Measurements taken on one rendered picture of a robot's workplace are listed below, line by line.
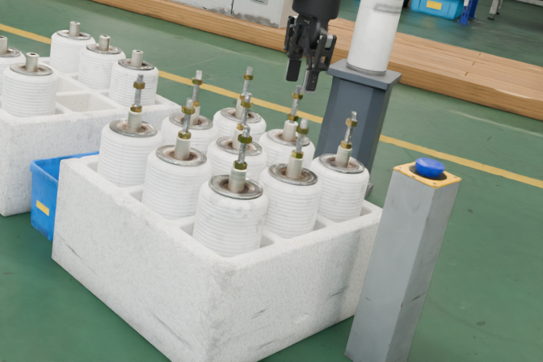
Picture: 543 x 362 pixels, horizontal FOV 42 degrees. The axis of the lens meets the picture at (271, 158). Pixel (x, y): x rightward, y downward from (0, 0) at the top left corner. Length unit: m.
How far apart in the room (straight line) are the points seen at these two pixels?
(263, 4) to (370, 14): 1.71
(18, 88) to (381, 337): 0.76
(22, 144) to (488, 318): 0.89
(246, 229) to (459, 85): 2.16
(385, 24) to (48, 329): 0.94
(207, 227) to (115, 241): 0.18
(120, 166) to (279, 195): 0.25
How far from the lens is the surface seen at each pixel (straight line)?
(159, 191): 1.03
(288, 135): 1.20
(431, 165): 1.00
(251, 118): 1.28
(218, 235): 0.96
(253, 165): 1.10
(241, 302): 0.97
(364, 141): 1.63
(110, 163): 1.12
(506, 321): 1.38
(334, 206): 1.13
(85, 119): 1.39
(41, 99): 1.36
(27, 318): 1.11
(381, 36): 1.60
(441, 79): 3.03
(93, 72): 1.58
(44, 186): 1.29
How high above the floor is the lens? 0.63
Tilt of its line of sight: 20 degrees down
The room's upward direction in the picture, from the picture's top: 11 degrees clockwise
